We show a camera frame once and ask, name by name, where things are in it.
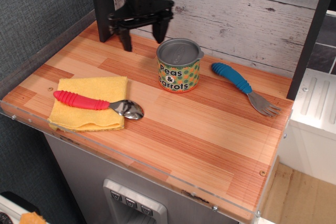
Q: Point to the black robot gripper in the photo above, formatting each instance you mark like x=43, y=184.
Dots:
x=138, y=13

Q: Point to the peas and carrots toy can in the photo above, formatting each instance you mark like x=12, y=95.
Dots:
x=179, y=65

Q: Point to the clear acrylic edge guard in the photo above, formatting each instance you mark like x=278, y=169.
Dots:
x=201, y=196

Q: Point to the folded yellow cloth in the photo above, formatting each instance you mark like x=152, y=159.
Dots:
x=111, y=89

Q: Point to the grey toy fridge cabinet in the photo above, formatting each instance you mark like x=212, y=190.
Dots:
x=85, y=174

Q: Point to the silver dispenser button panel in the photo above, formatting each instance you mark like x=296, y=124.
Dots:
x=129, y=206

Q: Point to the white toy sink unit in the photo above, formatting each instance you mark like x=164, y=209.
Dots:
x=308, y=143

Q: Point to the orange sponge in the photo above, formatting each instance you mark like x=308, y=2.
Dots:
x=31, y=218

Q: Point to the red handled metal spoon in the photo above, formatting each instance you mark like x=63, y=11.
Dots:
x=125, y=108

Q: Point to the blue handled metal fork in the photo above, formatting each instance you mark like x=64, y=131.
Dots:
x=258, y=102

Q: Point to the dark right shelf post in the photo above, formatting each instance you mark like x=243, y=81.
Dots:
x=311, y=38

